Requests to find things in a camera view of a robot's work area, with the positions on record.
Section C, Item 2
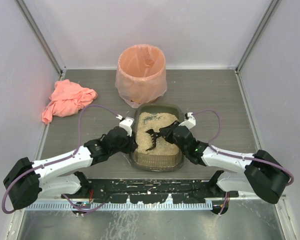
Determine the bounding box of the black slotted litter scoop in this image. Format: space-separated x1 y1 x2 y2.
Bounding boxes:
146 128 162 152

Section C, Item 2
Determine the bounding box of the dark green litter box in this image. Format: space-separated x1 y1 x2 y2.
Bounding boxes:
129 103 184 172

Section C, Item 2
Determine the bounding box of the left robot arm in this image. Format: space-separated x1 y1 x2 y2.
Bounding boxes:
1 126 137 214

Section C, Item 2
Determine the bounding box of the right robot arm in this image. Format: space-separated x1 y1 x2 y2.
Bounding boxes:
159 121 293 204

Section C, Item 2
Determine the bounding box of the beige cat litter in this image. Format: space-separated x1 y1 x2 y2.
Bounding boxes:
136 112 179 156

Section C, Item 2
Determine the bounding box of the bin with orange liner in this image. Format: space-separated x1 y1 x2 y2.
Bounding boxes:
115 44 168 109

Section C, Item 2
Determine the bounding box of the crumpled pink cloth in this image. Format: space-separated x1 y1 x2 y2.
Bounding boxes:
41 79 98 125

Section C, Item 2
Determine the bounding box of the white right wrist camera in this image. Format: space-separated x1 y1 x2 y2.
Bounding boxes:
179 112 196 130

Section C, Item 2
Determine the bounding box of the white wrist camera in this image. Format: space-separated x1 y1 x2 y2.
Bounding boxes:
119 117 135 137
179 112 196 130

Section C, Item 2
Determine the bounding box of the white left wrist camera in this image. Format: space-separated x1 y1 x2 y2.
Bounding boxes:
119 117 135 137

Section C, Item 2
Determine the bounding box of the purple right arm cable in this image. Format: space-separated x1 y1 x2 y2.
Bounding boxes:
192 109 295 186

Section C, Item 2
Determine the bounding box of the white slotted cable duct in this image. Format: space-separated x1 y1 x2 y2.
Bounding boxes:
26 201 213 211

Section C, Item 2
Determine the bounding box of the left aluminium frame post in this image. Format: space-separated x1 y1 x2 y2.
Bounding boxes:
15 0 67 76

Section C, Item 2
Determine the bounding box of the aluminium frame post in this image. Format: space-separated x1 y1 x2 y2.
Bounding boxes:
15 0 67 76
235 0 281 74

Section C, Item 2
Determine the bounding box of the right aluminium frame post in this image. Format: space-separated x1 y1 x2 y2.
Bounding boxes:
235 0 281 74

